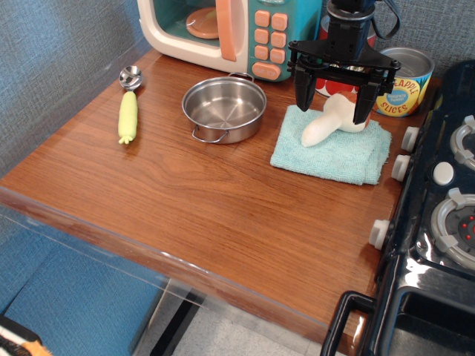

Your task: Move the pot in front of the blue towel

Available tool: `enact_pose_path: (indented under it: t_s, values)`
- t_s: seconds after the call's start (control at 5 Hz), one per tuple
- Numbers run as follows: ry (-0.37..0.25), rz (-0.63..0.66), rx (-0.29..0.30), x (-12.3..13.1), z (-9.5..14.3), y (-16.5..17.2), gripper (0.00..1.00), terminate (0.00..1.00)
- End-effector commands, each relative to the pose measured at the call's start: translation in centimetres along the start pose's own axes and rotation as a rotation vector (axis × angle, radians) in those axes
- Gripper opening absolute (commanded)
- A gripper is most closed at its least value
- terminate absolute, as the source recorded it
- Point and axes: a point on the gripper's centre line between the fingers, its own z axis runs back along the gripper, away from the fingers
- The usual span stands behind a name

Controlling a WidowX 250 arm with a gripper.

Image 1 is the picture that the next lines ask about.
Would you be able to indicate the tomato sauce can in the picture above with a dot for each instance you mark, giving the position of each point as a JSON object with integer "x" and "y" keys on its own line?
{"x": 327, "y": 87}

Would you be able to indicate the orange plate in microwave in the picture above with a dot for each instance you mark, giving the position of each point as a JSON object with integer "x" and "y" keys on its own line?
{"x": 202, "y": 23}

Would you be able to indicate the spoon with green handle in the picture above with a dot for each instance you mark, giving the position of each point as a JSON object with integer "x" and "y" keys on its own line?
{"x": 130, "y": 78}

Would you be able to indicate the white stove knob upper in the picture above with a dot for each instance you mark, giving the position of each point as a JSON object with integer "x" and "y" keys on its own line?
{"x": 409, "y": 139}

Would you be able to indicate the white stove knob middle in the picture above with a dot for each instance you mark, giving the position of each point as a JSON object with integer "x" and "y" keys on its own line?
{"x": 400, "y": 167}

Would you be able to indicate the pineapple slices can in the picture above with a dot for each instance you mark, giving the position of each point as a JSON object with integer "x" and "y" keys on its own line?
{"x": 411, "y": 82}

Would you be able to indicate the light blue towel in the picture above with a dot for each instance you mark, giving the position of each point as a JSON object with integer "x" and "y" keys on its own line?
{"x": 355, "y": 158}

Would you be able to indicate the stainless steel pot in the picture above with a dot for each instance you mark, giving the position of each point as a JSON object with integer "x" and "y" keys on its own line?
{"x": 225, "y": 110}

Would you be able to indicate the toy microwave oven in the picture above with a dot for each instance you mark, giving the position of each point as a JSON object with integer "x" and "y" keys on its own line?
{"x": 253, "y": 35}

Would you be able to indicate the plush mushroom toy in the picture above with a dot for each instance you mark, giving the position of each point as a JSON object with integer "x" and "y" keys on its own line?
{"x": 338, "y": 113}

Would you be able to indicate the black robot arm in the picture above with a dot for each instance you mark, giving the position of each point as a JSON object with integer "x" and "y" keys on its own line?
{"x": 352, "y": 5}

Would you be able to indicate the white stove knob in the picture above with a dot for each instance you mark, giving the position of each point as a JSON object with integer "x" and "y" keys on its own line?
{"x": 400, "y": 167}
{"x": 409, "y": 139}
{"x": 378, "y": 233}

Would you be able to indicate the white stove knob lower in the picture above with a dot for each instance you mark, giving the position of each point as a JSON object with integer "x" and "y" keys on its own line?
{"x": 378, "y": 233}

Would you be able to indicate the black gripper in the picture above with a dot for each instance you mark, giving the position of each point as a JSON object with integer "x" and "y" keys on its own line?
{"x": 345, "y": 56}

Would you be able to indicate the black toy stove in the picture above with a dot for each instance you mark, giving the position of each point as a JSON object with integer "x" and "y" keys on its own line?
{"x": 424, "y": 301}

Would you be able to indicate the orange black object corner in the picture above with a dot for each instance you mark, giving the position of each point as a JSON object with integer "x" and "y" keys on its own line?
{"x": 19, "y": 340}

